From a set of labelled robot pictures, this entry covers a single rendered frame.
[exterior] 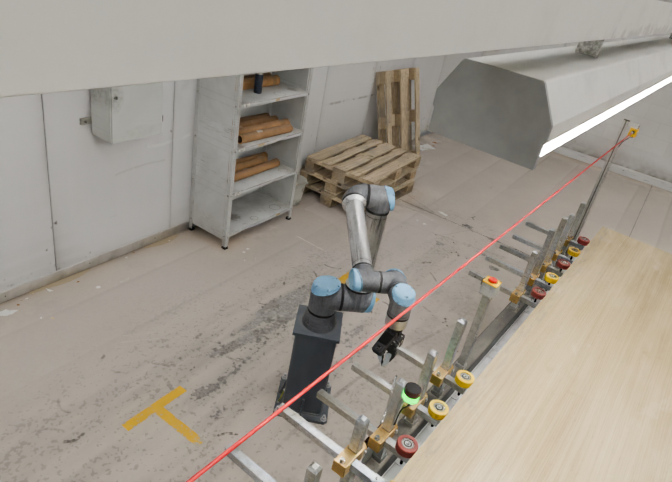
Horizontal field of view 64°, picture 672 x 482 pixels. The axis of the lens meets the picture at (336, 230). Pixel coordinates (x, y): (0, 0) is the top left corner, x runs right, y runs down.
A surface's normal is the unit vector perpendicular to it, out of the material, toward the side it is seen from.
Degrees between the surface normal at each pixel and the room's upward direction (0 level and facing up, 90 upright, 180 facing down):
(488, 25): 90
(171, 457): 0
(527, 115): 90
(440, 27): 90
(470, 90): 90
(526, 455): 0
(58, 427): 0
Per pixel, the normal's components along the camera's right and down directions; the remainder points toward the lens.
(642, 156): -0.56, 0.31
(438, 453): 0.18, -0.87
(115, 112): 0.81, 0.40
